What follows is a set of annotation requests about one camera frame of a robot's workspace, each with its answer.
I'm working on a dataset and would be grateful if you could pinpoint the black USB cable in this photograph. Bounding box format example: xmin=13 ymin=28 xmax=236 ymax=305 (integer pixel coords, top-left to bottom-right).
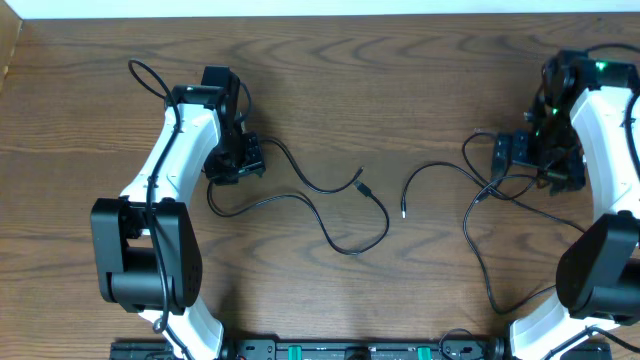
xmin=399 ymin=130 xmax=589 ymax=316
xmin=206 ymin=137 xmax=391 ymax=257

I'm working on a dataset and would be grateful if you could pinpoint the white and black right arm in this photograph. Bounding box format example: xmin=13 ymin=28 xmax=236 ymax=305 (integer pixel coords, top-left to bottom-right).
xmin=486 ymin=50 xmax=639 ymax=359

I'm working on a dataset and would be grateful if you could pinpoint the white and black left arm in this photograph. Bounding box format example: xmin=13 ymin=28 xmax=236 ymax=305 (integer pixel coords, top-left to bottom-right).
xmin=90 ymin=80 xmax=265 ymax=359

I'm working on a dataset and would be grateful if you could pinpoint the brown cardboard panel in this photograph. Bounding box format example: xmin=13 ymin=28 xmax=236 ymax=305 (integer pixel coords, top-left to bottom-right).
xmin=0 ymin=0 xmax=23 ymax=87

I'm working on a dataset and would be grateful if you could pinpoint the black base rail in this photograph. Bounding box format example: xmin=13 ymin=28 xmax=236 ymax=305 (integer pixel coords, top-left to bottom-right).
xmin=107 ymin=338 xmax=613 ymax=360

